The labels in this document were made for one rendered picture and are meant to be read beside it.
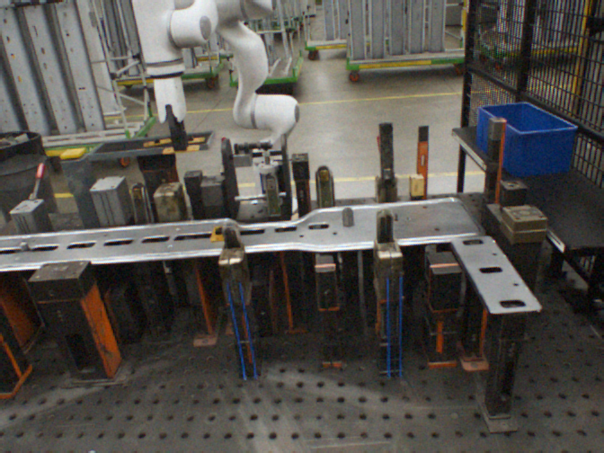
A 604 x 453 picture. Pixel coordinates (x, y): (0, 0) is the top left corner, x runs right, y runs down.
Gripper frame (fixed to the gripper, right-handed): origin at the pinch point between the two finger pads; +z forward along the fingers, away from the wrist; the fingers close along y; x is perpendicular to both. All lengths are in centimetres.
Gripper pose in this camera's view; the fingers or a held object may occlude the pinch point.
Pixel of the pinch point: (180, 140)
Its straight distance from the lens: 120.8
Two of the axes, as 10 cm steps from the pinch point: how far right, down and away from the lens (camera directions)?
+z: 0.8, 8.9, 4.6
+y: 0.7, 4.5, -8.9
